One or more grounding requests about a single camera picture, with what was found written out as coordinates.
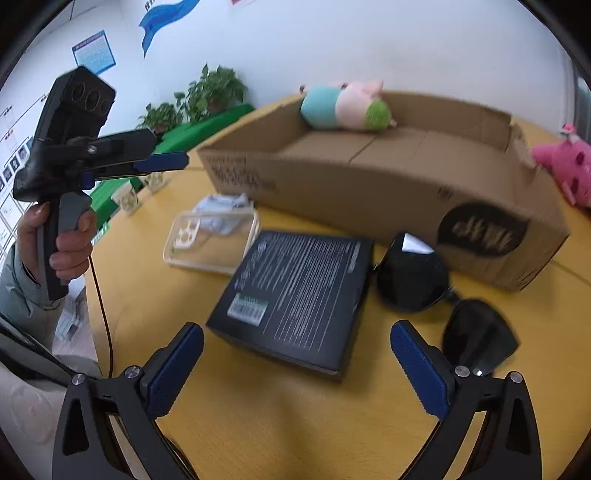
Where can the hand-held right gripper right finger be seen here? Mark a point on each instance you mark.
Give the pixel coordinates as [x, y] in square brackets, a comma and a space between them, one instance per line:
[420, 369]

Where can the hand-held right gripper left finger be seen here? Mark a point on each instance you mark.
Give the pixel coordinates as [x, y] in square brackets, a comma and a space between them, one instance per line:
[173, 369]

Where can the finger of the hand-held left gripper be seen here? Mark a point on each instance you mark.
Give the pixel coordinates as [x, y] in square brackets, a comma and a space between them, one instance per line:
[161, 161]
[134, 141]

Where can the person's left forearm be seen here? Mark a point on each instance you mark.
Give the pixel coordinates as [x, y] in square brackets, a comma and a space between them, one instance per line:
[18, 295]

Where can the wooden desktop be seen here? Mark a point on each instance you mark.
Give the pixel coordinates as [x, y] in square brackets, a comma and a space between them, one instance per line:
[286, 424]

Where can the person's left hand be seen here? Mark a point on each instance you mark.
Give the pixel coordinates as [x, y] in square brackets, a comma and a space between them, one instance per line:
[69, 258]

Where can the small potted plant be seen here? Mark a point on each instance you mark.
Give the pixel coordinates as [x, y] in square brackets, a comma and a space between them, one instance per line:
[159, 117]

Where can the green cloth table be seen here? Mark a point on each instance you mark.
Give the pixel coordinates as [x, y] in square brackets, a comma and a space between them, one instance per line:
[203, 127]

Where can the white crumpled packet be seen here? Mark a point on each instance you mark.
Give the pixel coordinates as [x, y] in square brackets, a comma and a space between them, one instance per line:
[221, 203]

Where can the black sunglasses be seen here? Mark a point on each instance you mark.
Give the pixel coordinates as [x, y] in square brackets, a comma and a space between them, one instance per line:
[411, 281]

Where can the large potted plant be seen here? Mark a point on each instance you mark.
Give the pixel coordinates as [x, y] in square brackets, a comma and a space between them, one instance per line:
[214, 90]

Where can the white plastic bag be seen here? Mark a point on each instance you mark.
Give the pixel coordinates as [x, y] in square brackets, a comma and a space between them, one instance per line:
[76, 327]

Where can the clear phone case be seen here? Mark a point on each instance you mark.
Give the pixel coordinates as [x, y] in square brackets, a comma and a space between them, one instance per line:
[207, 259]

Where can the black printed box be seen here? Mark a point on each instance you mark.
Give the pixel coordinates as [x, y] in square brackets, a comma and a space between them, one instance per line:
[295, 295]

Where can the white patterned cloth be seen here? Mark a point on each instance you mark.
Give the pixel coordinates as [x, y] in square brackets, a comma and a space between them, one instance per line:
[27, 410]

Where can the large cardboard box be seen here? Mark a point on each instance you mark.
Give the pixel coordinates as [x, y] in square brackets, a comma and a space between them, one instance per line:
[369, 194]

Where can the pink and teal pig plush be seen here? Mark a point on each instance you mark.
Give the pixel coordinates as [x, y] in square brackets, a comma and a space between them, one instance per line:
[341, 108]

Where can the bright pink plush toy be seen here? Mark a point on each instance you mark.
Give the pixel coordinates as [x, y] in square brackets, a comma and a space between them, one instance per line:
[563, 161]

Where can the blue framed wall notice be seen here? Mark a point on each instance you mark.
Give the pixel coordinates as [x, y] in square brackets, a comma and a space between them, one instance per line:
[94, 54]

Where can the wall photo chart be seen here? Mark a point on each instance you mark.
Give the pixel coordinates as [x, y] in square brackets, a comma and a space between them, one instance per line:
[9, 161]

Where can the blue wall banner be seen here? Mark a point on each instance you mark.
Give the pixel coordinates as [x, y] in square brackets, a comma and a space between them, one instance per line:
[161, 21]

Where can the red wall poster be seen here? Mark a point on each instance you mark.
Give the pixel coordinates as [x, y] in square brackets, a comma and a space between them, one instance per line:
[242, 2]

